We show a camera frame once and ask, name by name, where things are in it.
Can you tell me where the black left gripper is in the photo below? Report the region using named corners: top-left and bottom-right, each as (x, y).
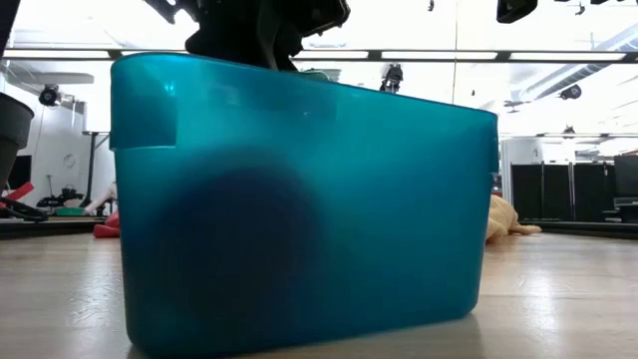
top-left (184, 0), bottom-right (305, 72)

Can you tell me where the teal plastic tupperware container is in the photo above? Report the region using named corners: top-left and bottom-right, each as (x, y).
top-left (109, 52), bottom-right (500, 359)

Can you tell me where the black overhead light bar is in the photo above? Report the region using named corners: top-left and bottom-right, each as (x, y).
top-left (0, 47), bottom-right (638, 64)

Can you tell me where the black hanging background device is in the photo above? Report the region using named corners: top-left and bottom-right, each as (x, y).
top-left (379, 63), bottom-right (404, 95)

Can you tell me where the black background table stand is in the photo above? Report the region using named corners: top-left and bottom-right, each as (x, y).
top-left (81, 130), bottom-right (112, 208)

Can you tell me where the red crumpled cloth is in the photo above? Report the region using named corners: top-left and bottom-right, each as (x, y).
top-left (93, 208), bottom-right (122, 239)

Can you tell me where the black floor equipment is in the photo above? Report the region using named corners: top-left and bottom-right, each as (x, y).
top-left (37, 183), bottom-right (85, 209)

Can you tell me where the black computer monitor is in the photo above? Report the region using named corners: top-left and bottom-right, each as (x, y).
top-left (7, 155), bottom-right (33, 190)
top-left (613, 154), bottom-right (638, 199)

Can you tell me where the white round column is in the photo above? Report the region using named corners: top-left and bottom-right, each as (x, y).
top-left (499, 138), bottom-right (544, 203)

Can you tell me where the yellow crumpled cloth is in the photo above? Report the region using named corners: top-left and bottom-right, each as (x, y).
top-left (485, 193), bottom-right (543, 244)

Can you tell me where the black room partition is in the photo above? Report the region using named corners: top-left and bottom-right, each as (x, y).
top-left (510, 162), bottom-right (615, 221)

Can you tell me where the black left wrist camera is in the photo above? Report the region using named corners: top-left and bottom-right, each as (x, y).
top-left (298, 0), bottom-right (350, 37)

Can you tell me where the black round mounted camera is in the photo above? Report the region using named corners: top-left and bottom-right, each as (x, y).
top-left (38, 83), bottom-right (61, 108)

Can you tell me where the black right gripper cable block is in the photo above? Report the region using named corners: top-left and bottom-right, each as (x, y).
top-left (496, 0), bottom-right (538, 24)

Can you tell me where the black aluminium table frame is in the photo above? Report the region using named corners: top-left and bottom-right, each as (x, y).
top-left (0, 216), bottom-right (638, 239)

